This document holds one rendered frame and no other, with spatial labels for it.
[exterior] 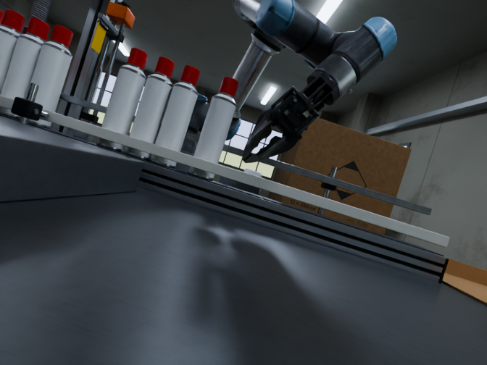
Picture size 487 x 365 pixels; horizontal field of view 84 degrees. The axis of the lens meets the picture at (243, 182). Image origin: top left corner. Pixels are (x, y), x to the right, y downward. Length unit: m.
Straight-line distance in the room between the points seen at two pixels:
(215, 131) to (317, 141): 0.32
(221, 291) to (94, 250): 0.08
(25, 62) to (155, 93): 0.27
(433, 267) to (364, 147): 0.35
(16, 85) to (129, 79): 0.23
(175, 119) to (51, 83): 0.26
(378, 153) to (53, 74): 0.78
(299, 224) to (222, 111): 0.26
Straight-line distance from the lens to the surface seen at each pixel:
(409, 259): 0.58
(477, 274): 0.89
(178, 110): 0.55
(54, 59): 0.69
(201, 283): 0.18
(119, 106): 0.59
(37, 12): 0.90
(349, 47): 0.58
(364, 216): 0.54
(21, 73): 0.72
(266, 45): 1.00
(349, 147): 0.78
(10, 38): 0.76
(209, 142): 0.52
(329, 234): 0.51
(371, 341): 0.21
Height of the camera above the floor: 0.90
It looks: level
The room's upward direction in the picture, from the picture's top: 18 degrees clockwise
